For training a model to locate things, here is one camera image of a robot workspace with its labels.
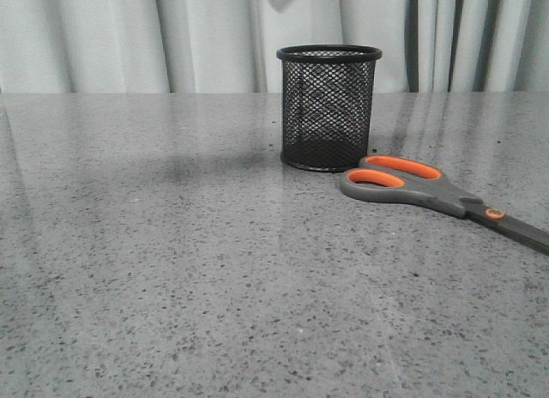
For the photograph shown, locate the grey orange scissors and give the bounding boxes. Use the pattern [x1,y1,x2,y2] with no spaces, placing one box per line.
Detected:
[339,155,548,254]

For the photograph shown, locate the black mesh pen cup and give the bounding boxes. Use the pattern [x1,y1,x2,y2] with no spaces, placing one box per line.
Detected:
[276,45,383,172]

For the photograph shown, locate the grey curtain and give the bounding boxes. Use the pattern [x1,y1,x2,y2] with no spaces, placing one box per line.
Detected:
[1,0,548,93]

